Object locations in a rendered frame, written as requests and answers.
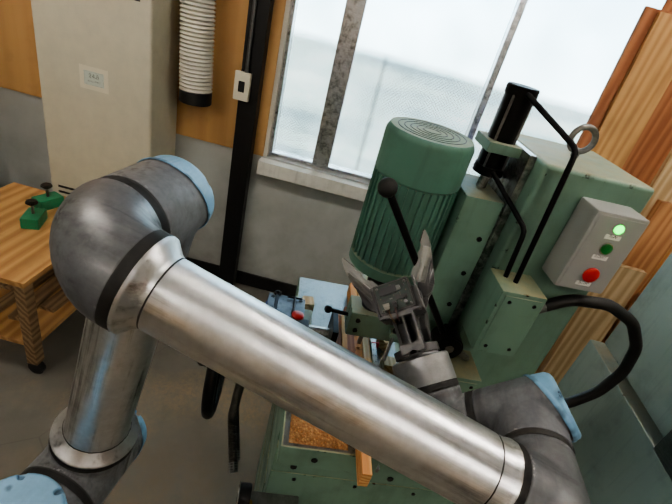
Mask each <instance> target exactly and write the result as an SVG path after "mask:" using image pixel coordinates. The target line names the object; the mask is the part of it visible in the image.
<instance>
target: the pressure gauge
mask: <svg viewBox="0 0 672 504"><path fill-rule="evenodd" d="M252 485H253V484H252V483H249V482H242V481H240V484H239V489H238V494H237V500H236V504H252V500H250V498H251V492H252Z"/></svg>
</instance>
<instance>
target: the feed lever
mask: <svg viewBox="0 0 672 504"><path fill-rule="evenodd" d="M377 190H378V193H379V194H380V195H381V196H382V197H384V198H387V199H388V201H389V204H390V207H391V209H392V212H393V214H394V217H395V219H396V222H397V224H398V227H399V230H400V232H401V235H402V237H403V240H404V242H405V245H406V248H407V250H408V253H409V255H410V258H411V260H412V263H413V266H415V265H416V263H417V261H418V255H417V252H416V250H415V247H414V244H413V242H412V239H411V236H410V234H409V231H408V228H407V226H406V223H405V220H404V218H403V215H402V213H401V210H400V207H399V205H398V202H397V199H396V197H395V194H396V193H397V191H398V184H397V182H396V181H395V180H394V179H393V178H390V177H386V178H383V179H381V180H380V182H379V183H378V186H377ZM428 304H429V307H430V309H431V312H432V314H433V317H434V320H435V322H436V325H437V326H436V327H435V328H433V330H432V331H431V341H437V342H438V344H439V347H440V350H438V351H442V350H446V351H448V353H449V356H450V359H452V358H455V357H457V356H458V357H460V358H461V359H462V360H464V361H469V359H470V358H469V356H468V355H467V354H466V353H465V352H464V351H463V343H462V340H461V338H460V335H459V332H458V330H457V328H456V327H455V326H454V325H452V324H446V323H445V324H443V321H442V318H441V316H440V313H439V311H438V308H437V305H436V303H435V300H434V297H433V295H432V294H431V296H430V298H429V301H428Z"/></svg>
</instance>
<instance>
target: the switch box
mask: <svg viewBox="0 0 672 504"><path fill-rule="evenodd" d="M649 223H650V221H649V220H647V219H646V218H645V217H643V216H642V215H641V214H639V213H638V212H636V211H635V210H634V209H632V208H631V207H628V206H623V205H619V204H614V203H610V202H606V201H601V200H597V199H592V198H588V197H582V198H581V200H580V201H579V203H578V205H577V207H576V208H575V210H574V212H573V214H572V215H571V217H570V219H569V221H568V222H567V224H566V226H565V228H564V229H563V231H562V233H561V235H560V236H559V238H558V240H557V242H556V243H555V245H554V247H553V249H552V250H551V252H550V254H549V256H548V257H547V259H546V261H545V263H544V264H543V266H542V269H543V270H544V272H545V273H546V274H547V276H548V277H549V278H550V280H551V281H552V282H553V284H554V285H558V286H563V287H568V288H573V289H578V290H583V291H588V292H593V293H598V294H601V293H602V292H603V291H604V289H605V288H606V286H607V285H608V283H609V282H610V280H611V279H612V277H613V276H614V275H615V273H616V272H617V270H618V269H619V267H620V266H621V264H622V263H623V261H624V260H625V258H626V257H627V256H628V254H629V253H630V251H631V250H632V248H633V247H634V245H635V244H636V242H637V241H638V239H639V238H640V236H641V235H642V234H643V232H644V231H645V229H646V228H647V226H648V225H649ZM618 224H623V225H624V226H625V230H624V232H623V233H622V234H619V235H615V234H614V233H613V232H612V229H613V227H614V226H616V225H618ZM606 234H609V235H614V236H619V237H622V238H621V239H620V241H614V240H609V239H605V238H604V237H605V235H606ZM604 243H611V244H612V245H613V250H612V252H611V253H609V254H607V255H602V254H600V253H599V248H600V246H601V245H602V244H604ZM593 254H596V255H601V256H606V257H608V259H607V260H606V261H602V260H597V259H593V258H591V257H592V256H593ZM589 268H596V269H598V270H599V272H600V276H599V278H598V279H597V280H595V281H594V282H590V283H591V285H590V286H589V287H588V286H583V285H577V284H575V283H576V281H577V280H579V281H584V280H583V279H582V274H583V273H584V271H586V270H587V269H589ZM584 282H585V281H584Z"/></svg>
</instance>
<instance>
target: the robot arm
mask: <svg viewBox="0 0 672 504"><path fill-rule="evenodd" d="M213 211H214V195H213V192H212V189H211V187H210V186H209V184H208V182H207V180H206V178H205V176H204V175H203V174H202V173H201V172H200V171H199V170H198V169H197V168H196V167H195V166H194V165H193V164H191V163H190V162H188V161H186V160H184V159H182V158H180V157H177V156H173V155H158V156H155V157H147V158H143V159H141V160H139V161H138V162H137V163H135V164H133V165H130V166H128V167H125V168H123V169H120V170H118V171H115V172H113V173H110V174H108V175H105V176H103V177H100V178H98V179H94V180H91V181H88V182H86V183H84V184H82V185H80V186H79V187H77V188H76V189H74V190H73V191H72V192H71V193H70V194H69V195H68V196H67V197H66V198H65V199H64V200H63V202H62V203H61V204H60V206H59V207H58V209H57V211H56V214H55V216H54V218H53V221H52V224H51V228H50V237H49V249H50V258H51V262H52V266H53V270H54V274H55V276H56V278H57V280H58V282H59V284H60V286H61V288H62V290H63V292H64V294H65V295H66V297H67V298H68V299H69V301H70V302H71V303H72V304H73V305H74V307H75V308H76V309H77V310H78V311H79V312H80V313H81V314H83V315H84V316H85V317H86V318H85V323H84V328H83V333H82V338H81V343H80V348H79V353H78V358H77V363H76V368H75V373H74V378H73V383H72V388H71V393H70V398H69V403H68V407H66V408H65V409H64V410H63V411H62V412H61V413H60V414H59V415H58V416H57V417H56V419H55V420H54V422H53V424H52V427H51V430H50V435H49V440H48V445H47V446H46V448H45V449H44V450H43V451H42V452H41V453H40V454H39V456H38V457H37V458H36V459H35V460H34V461H33V462H32V463H31V464H30V465H29V466H28V467H27V468H26V469H25V470H24V471H23V472H22V473H21V474H20V475H14V476H10V477H7V478H5V479H2V480H0V504H102V503H103V502H104V500H105V499H106V498H107V496H108V495H109V494H110V492H111V491H112V490H113V488H114V487H115V485H116V484H117V483H118V481H119V480H120V479H121V477H122V476H123V474H124V473H125V472H126V470H127V469H128V468H129V466H130V465H131V463H132V462H133V461H134V460H135V459H136V458H137V456H138V455H139V453H140V451H141V449H142V447H143V445H144V443H145V441H146V438H147V428H146V424H145V422H144V420H143V418H142V416H137V414H136V413H137V410H136V406H137V403H138V400H139V397H140V394H141V391H142V388H143V385H144V382H145V379H146V376H147V373H148V370H149V367H150V364H151V360H152V357H153V354H154V351H155V348H156V345H157V342H158V340H159V341H161V342H163V343H165V344H166V345H168V346H170V347H172V348H174V349H175V350H177V351H179V352H181V353H183V354H184V355H186V356H188V357H190V358H192V359H194V360H195V361H197V362H199V363H201V364H203V365H204V366H206V367H208V368H210V369H212V370H214V371H215V372H217V373H219V374H221V375H223V376H224V377H226V378H228V379H230V380H232V381H234V382H235V383H237V384H239V385H241V386H243V387H244V388H246V389H248V390H250V391H252V392H254V393H255V394H257V395H259V396H261V397H263V398H264V399H266V400H268V401H270V402H272V403H274V404H275V405H277V406H279V407H281V408H283V409H284V410H286V411H288V412H290V413H292V414H294V415H295V416H297V417H299V418H301V419H303V420H304V421H306V422H308V423H310V424H312V425H313V426H315V427H317V428H319V429H321V430H323V431H324V432H326V433H328V434H330V435H332V436H333V437H335V438H337V439H339V440H341V441H343V442H344V443H346V444H348V445H350V446H352V447H353V448H355V449H357V450H359V451H361V452H363V453H364V454H366V455H368V456H370V457H372V458H373V459H375V460H377V461H379V462H381V463H383V464H384V465H386V466H388V467H390V468H392V469H393V470H395V471H397V472H399V473H401V474H403V475H404V476H406V477H408V478H410V479H412V480H413V481H415V482H417V483H419V484H421V485H423V486H424V487H426V488H428V489H430V490H432V491H433V492H435V493H437V494H439V495H441V496H442V497H444V498H446V499H448V500H450V501H452V502H453V503H455V504H591V501H590V498H589V495H588V492H587V489H586V486H585V483H584V480H583V477H582V474H581V471H580V468H579V465H578V462H577V459H576V456H575V450H574V447H573V444H572V443H574V442H577V441H578V440H579V439H580V438H581V432H580V430H579V428H578V426H577V424H576V422H575V420H574V418H573V416H572V414H571V412H570V410H569V408H568V406H567V404H566V402H565V400H564V398H563V396H562V394H561V392H560V389H559V387H558V385H557V383H556V381H555V379H554V378H553V376H552V375H551V374H549V373H546V372H540V373H536V374H531V375H529V374H525V375H523V377H519V378H516V379H512V380H508V381H504V382H501V383H497V384H493V385H490V386H486V387H482V388H478V389H475V390H471V391H468V392H463V393H462V391H461V388H460V385H459V382H458V379H457V377H456V374H455V371H454V368H453V365H452V362H451V359H450V356H449V353H448V351H446V350H442V351H438V350H440V347H439V344H438V342H437V341H432V342H427V343H425V341H429V340H431V332H430V324H429V317H428V312H427V309H426V308H427V306H428V305H427V304H428V301H429V298H430V296H431V294H432V292H433V289H434V284H435V278H434V268H433V260H432V251H431V243H430V240H429V237H428V234H427V232H426V230H424V229H423V231H422V234H421V238H420V244H421V247H420V250H419V251H418V261H417V263H416V265H415V266H413V269H412V272H411V274H412V275H411V277H412V280H413V283H414V286H412V285H411V283H410V282H409V279H408V278H407V277H406V276H405V277H402V278H399V279H396V280H393V281H390V282H387V283H384V284H381V285H377V284H375V283H374V282H373V281H369V280H366V279H365V278H364V276H363V274H362V273H360V272H358V271H356V269H355V268H354V267H355V266H353V265H352V264H351V263H350V262H349V261H347V260H346V259H345V258H343V259H342V262H343V266H344V270H345V272H346V274H347V276H348V278H349V279H350V281H351V283H352V285H353V286H354V288H356V290H357V292H358V294H359V296H360V297H361V299H362V301H363V303H364V304H365V306H366V307H367V308H369V309H370V310H371V311H373V312H375V313H377V315H378V318H379V321H381V322H382V323H384V324H386V325H389V324H390V325H394V328H395V332H396V335H397V338H398V341H399V344H400V346H399V349H400V351H398V352H396V353H394V356H395V360H396V362H399V363H397V364H395V365H393V367H392V370H393V374H394V375H392V374H390V373H389V372H387V371H385V370H383V369H381V368H380V367H378V366H376V365H374V364H373V363H371V362H369V361H367V360H365V359H364V358H362V357H360V356H358V355H356V354H355V353H353V352H351V351H349V350H347V349H346V348H344V347H342V346H340V345H339V344H337V343H335V342H333V341H331V340H330V339H328V338H326V337H324V336H322V335H321V334H319V333H317V332H315V331H314V330H312V329H310V328H308V327H306V326H305V325H303V324H301V323H299V322H297V321H296V320H294V319H292V318H290V317H288V316H287V315H285V314H283V313H281V312H280V311H278V310H276V309H274V308H272V307H271V306H269V305H267V304H265V303H263V302H262V301H260V300H258V299H256V298H255V297H253V296H251V295H249V294H247V293H246V292H244V291H242V290H240V289H238V288H237V287H235V286H233V285H231V284H229V283H228V282H226V281H224V280H222V279H221V278H219V277H217V276H215V275H213V274H212V273H210V272H208V271H206V270H204V269H203V268H201V267H199V266H197V265H196V264H194V263H192V262H190V261H188V260H187V256H188V254H189V251H190V248H191V245H192V242H193V239H194V236H195V234H196V232H197V231H198V229H201V228H203V227H204V226H205V225H206V224H207V223H208V221H209V219H210V218H211V216H212V214H213ZM415 280H416V281H415ZM416 282H418V287H417V284H416Z"/></svg>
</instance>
